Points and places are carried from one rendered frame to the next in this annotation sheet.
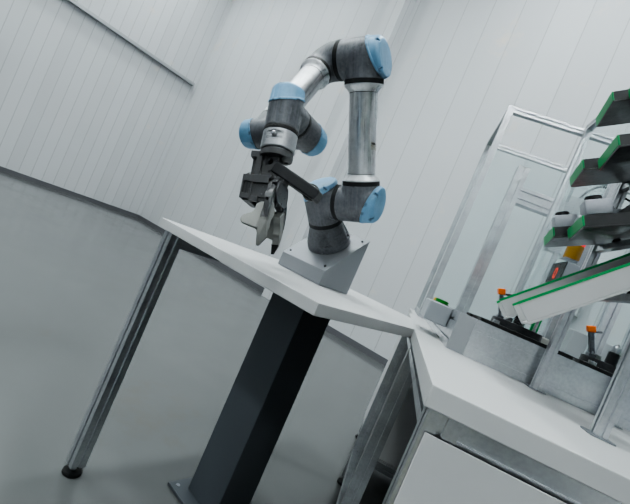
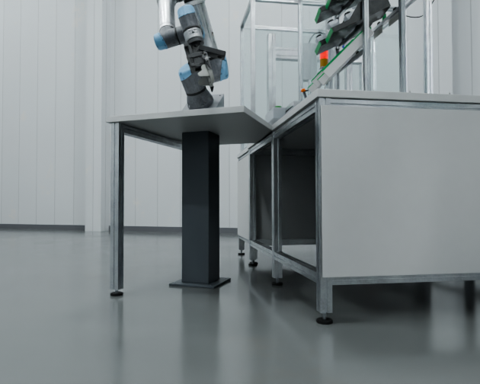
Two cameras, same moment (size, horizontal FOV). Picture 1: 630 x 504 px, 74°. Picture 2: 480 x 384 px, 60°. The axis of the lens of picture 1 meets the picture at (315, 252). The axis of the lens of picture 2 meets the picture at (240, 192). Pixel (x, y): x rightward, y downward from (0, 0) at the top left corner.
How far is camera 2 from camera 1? 111 cm
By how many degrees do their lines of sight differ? 22
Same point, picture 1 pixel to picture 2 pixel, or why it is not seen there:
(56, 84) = not seen: outside the picture
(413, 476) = (323, 120)
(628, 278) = (354, 46)
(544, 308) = (332, 68)
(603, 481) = (372, 94)
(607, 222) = (340, 27)
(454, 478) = (334, 114)
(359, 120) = (202, 20)
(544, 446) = (354, 92)
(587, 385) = not seen: hidden behind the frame
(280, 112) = (190, 20)
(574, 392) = not seen: hidden behind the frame
